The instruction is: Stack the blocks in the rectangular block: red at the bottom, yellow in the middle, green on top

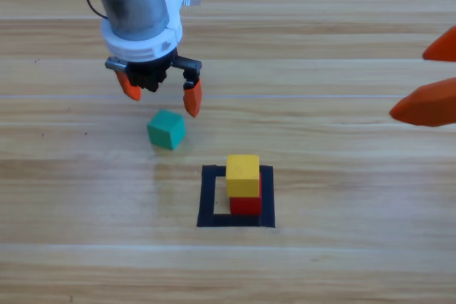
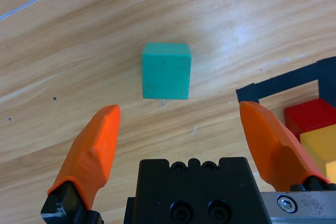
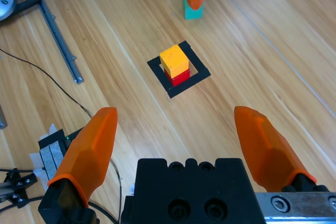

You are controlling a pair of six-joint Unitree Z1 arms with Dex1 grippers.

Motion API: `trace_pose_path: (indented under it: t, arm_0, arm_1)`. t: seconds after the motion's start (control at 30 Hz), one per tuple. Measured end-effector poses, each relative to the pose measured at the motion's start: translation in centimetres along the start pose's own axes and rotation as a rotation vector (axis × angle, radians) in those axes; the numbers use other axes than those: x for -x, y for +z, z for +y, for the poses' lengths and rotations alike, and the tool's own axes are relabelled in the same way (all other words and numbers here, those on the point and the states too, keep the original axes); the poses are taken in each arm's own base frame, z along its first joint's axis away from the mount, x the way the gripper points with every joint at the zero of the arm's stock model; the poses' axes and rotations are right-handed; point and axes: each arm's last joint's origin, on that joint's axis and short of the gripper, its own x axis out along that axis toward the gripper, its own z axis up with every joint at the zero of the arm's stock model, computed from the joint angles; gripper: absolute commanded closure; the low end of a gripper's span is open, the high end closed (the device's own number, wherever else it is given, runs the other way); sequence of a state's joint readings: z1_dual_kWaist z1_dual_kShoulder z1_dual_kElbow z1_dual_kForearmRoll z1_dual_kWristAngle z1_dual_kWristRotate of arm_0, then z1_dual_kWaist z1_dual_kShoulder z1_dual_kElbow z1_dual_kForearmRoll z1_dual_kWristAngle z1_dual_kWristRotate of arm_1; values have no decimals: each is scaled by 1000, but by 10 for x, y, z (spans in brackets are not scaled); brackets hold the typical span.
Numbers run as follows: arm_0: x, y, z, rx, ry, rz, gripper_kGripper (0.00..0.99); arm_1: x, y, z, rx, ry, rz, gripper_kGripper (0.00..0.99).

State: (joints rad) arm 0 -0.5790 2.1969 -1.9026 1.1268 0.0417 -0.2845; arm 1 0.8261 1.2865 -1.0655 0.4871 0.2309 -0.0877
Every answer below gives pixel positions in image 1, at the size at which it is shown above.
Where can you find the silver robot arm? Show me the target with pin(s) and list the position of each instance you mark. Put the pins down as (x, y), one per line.
(132, 5)

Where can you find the green wooden cube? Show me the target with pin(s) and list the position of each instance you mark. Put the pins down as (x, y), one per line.
(165, 129)

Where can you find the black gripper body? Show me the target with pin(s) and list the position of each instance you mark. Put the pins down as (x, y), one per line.
(146, 74)

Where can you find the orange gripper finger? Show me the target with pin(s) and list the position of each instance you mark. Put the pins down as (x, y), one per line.
(443, 51)
(427, 108)
(130, 92)
(193, 99)

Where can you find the yellow wooden cube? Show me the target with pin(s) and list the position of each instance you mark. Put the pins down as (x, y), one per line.
(242, 176)

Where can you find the black tape square outline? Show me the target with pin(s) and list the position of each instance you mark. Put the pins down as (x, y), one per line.
(208, 193)

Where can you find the red wooden cube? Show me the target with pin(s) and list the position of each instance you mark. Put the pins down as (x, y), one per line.
(246, 207)

